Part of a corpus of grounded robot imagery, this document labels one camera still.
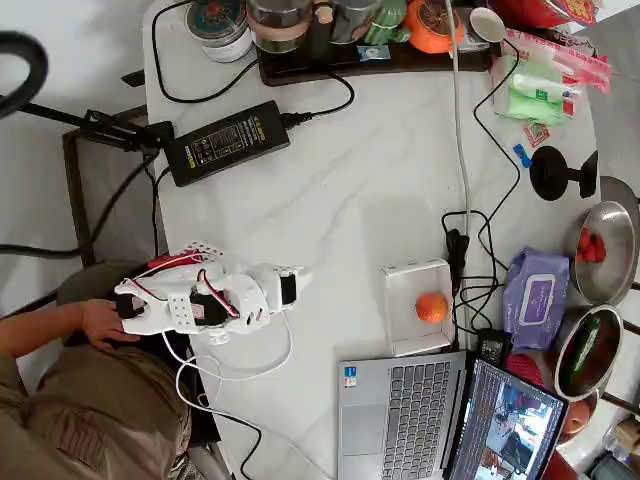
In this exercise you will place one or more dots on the steel bowl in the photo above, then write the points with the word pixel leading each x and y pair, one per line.
pixel 617 260
pixel 602 355

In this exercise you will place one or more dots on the small red white packet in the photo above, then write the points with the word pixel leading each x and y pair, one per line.
pixel 536 135

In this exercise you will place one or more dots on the glass pitcher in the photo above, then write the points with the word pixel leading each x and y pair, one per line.
pixel 277 27

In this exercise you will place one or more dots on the small black charger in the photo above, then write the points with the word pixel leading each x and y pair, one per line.
pixel 492 346

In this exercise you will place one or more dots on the white perforated plate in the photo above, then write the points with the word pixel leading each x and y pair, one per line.
pixel 202 247

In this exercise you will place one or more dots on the small teal packet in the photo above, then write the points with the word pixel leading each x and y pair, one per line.
pixel 372 53

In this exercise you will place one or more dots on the red cloth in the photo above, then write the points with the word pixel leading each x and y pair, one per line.
pixel 522 370

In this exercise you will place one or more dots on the black inline plug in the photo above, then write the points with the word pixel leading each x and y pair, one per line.
pixel 457 247

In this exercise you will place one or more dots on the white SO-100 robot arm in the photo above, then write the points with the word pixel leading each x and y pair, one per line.
pixel 245 300

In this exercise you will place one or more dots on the green cactus ceramic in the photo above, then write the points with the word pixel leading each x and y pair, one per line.
pixel 387 22

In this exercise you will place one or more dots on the pink printed plastic package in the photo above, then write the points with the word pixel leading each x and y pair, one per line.
pixel 575 60

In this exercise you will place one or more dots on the red table clamp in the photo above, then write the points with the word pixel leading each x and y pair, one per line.
pixel 172 260

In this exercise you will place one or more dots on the dark wooden chair frame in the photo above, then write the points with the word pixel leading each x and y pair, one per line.
pixel 75 200

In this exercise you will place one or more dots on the small black bracket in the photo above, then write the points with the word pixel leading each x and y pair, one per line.
pixel 133 79

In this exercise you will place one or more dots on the green tissue pack bundle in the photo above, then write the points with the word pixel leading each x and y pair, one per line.
pixel 532 97

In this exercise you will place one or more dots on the orange pumpkin teapot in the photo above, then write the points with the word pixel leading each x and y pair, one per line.
pixel 430 30

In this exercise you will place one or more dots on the thin black adapter lead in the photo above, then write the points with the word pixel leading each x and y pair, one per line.
pixel 155 215

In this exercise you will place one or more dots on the grey chair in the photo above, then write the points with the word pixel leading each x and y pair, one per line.
pixel 85 282

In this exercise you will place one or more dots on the grey round seat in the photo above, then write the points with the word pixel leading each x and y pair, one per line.
pixel 620 192

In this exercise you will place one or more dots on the black gooseneck clamp holder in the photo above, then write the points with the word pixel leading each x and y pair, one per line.
pixel 125 131

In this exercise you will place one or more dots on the person's olive brown clothing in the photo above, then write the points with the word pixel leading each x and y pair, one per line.
pixel 100 415

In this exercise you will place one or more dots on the person's forearm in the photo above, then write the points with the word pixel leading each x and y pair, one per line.
pixel 40 332

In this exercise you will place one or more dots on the purple wet wipes pack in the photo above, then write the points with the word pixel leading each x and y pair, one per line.
pixel 535 300

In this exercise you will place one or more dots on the black power adapter brick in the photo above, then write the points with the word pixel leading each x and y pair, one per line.
pixel 225 142

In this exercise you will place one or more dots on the black round stand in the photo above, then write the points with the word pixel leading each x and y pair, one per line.
pixel 550 172

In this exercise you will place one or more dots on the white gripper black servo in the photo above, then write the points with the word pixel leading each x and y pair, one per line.
pixel 286 289

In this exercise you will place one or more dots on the silver laptop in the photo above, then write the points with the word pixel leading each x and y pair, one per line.
pixel 415 425

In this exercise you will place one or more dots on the blue clip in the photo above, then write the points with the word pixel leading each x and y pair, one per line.
pixel 522 155

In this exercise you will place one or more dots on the orange fruit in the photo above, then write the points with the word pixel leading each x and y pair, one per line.
pixel 431 307

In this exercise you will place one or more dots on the cork stopper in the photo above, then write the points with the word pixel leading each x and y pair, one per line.
pixel 323 13

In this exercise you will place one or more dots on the person's bare hand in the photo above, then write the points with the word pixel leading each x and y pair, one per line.
pixel 102 325

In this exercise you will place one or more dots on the red apple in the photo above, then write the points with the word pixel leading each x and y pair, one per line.
pixel 577 420

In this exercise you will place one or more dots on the round tin dark lid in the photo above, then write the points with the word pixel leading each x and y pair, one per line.
pixel 217 22

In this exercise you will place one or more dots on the dark tea tray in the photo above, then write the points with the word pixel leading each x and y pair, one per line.
pixel 400 65

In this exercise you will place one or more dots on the steel kettle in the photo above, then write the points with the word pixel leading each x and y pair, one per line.
pixel 352 20

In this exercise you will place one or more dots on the white cardboard box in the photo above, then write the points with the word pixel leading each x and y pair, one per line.
pixel 410 280

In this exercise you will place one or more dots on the green cucumber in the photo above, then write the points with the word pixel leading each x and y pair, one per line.
pixel 582 350

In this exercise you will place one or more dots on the red strawberry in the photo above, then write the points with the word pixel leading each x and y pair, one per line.
pixel 585 240
pixel 596 251

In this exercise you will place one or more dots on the white cup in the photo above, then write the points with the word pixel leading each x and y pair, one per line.
pixel 487 22

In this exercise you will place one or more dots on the red bag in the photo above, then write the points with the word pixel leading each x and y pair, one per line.
pixel 535 10

